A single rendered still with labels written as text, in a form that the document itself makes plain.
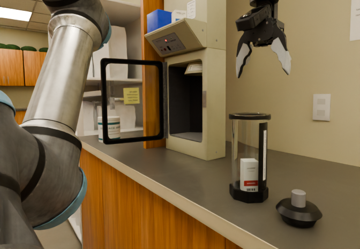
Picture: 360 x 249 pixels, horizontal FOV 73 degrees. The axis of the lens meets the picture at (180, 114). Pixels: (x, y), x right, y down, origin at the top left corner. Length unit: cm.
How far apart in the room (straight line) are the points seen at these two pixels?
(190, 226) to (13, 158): 56
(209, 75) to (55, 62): 66
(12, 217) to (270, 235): 45
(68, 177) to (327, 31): 111
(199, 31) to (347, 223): 77
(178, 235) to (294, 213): 38
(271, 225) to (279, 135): 78
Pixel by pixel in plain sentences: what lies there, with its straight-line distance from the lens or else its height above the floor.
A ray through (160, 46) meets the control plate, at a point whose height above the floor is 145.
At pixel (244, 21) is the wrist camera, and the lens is 61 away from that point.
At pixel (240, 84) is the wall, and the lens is 146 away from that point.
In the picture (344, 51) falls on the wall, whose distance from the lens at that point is 120.
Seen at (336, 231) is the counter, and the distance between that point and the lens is 63.
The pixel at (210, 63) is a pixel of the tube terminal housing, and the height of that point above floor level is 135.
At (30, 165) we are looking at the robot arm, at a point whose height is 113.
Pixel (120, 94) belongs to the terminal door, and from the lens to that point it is 118.
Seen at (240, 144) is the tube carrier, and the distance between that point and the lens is 65.
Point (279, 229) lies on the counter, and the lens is 59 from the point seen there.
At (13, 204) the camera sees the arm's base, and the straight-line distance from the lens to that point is 28.
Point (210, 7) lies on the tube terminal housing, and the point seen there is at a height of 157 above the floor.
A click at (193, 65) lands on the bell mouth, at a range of 114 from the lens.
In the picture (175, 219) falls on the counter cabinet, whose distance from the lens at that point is 82.
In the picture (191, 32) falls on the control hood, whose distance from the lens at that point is 100.
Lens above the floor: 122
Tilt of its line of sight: 4 degrees down
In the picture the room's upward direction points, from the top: 1 degrees counter-clockwise
